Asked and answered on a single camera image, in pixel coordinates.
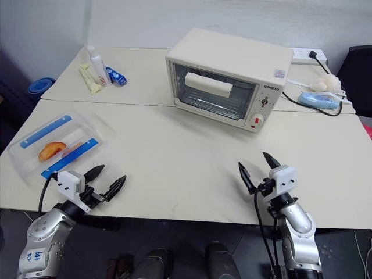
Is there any brown dark shape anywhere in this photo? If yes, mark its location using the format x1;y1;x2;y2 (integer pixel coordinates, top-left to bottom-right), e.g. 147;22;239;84
108;253;135;279

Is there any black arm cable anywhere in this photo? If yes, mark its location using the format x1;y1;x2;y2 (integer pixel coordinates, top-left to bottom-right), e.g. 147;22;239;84
253;185;284;279
37;173;59;217

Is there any white squeeze bottle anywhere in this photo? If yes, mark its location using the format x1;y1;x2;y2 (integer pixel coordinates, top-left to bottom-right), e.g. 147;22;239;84
86;45;113;88

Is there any clear plastic food container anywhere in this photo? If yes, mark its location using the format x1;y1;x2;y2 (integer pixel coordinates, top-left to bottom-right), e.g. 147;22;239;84
6;108;109;187

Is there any pale yellow packet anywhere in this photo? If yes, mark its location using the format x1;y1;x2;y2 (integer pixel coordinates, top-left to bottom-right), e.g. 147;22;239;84
78;63;103;95

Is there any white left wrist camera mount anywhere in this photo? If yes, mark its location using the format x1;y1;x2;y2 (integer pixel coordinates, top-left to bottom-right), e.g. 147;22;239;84
56;170;92;214

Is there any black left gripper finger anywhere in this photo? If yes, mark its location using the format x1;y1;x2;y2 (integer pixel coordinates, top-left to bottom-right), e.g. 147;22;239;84
84;164;106;184
103;174;127;202

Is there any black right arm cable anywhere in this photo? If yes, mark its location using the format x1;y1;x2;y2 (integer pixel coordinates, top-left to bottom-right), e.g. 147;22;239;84
253;185;284;279

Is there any blue round basin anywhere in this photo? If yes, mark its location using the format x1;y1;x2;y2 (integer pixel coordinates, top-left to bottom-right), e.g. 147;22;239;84
27;76;56;95

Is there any white floor cable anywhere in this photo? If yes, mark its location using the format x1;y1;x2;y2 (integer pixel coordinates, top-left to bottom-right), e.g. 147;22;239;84
352;230;369;279

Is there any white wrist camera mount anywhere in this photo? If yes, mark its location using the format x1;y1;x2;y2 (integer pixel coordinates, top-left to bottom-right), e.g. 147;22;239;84
56;170;92;214
263;164;298;203

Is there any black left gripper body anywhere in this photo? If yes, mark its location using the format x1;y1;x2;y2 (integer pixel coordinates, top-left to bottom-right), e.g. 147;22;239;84
79;185;105;209

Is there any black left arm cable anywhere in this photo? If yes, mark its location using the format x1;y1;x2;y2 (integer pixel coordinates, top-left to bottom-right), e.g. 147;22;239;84
37;173;59;217

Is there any orange toasted bread piece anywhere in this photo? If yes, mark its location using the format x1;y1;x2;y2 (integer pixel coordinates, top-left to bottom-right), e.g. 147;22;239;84
38;141;67;162

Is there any white power strip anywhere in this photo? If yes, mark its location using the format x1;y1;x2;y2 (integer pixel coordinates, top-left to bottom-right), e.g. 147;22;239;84
290;47;330;66

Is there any black chair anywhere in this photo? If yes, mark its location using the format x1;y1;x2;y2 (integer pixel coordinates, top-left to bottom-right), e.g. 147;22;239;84
337;45;372;119

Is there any small blue carton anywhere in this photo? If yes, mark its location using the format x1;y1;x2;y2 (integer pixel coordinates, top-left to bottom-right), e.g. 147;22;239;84
105;66;129;87

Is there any blue container latch strip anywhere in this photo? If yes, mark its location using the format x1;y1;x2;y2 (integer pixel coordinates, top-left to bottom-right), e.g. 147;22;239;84
19;115;73;148
41;138;98;180

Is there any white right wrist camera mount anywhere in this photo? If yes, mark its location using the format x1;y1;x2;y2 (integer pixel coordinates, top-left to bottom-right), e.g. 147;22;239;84
263;164;298;203

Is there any white bath sponge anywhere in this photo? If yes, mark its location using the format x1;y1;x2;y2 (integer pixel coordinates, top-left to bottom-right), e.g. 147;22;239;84
309;74;341;92

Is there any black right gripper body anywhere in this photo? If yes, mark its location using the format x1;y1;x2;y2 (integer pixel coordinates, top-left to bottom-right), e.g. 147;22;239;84
255;178;277;196

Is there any cream toaster oven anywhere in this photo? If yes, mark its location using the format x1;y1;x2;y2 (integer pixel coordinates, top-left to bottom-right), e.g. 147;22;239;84
164;27;295;134

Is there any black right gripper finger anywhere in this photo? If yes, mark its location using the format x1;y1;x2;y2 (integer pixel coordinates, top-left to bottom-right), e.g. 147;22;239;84
238;162;257;195
262;151;281;170

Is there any dark rounded shape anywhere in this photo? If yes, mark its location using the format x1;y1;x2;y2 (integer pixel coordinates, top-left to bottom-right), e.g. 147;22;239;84
204;242;241;279
131;248;176;279

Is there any light blue handheld device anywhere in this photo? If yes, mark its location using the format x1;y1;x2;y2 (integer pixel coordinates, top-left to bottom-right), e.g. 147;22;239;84
298;91;339;110

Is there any cream oven door handle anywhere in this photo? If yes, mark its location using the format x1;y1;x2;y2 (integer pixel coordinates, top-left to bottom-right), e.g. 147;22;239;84
184;72;234;99

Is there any white thin strap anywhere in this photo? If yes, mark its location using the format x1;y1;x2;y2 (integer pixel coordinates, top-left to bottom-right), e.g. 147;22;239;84
286;78;313;88

